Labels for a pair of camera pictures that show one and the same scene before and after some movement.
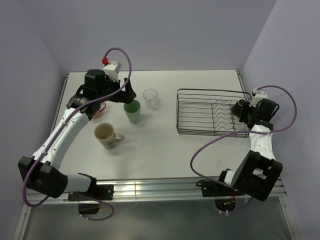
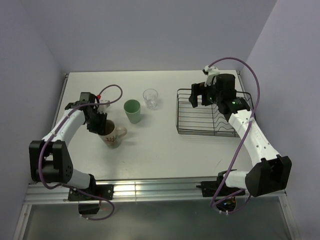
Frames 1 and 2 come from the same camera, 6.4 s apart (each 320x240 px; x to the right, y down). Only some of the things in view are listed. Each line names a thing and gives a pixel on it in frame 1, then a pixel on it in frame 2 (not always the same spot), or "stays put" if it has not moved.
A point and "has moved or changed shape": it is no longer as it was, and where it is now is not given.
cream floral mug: x=105 y=134 has moved or changed shape
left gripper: x=125 y=96 to x=100 y=128
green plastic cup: x=133 y=110 stays put
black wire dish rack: x=208 y=112 stays put
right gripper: x=246 y=108 to x=197 y=89
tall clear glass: x=150 y=96 stays put
